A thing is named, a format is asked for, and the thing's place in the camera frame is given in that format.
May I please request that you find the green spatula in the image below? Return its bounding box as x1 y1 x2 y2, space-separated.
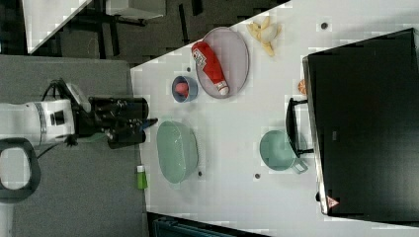
78 132 107 143

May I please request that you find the red toy strawberry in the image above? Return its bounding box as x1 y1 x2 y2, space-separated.
175 82 189 98

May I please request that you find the peeled toy banana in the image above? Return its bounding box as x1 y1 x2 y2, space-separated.
246 16 282 56

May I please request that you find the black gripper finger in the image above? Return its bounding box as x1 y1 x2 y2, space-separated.
139 118 158 130

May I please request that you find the blue small bowl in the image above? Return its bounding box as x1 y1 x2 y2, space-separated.
172 76 199 103

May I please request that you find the large black cylinder holder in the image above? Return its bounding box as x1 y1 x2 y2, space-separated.
131 98 149 120

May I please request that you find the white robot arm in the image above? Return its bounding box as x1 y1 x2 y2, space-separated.
1 97 157 205

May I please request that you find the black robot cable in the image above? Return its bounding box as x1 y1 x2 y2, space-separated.
36 78 72 159

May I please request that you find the black toaster oven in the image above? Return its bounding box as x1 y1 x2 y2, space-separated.
302 28 419 226

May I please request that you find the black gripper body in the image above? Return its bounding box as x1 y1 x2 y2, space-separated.
70 97 135 147

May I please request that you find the grey round plate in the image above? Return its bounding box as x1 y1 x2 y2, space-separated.
196 27 249 99

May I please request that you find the red ketchup bottle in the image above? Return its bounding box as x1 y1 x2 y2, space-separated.
192 41 229 96

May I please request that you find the green strainer bowl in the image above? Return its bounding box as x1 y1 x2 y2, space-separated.
157 120 199 184

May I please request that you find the green mug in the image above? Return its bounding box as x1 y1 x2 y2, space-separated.
259 130 308 174

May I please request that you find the green white-capped bottle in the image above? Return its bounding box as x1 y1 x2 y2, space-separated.
136 165 148 190

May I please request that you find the orange slice toy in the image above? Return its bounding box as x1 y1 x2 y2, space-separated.
297 80 306 95

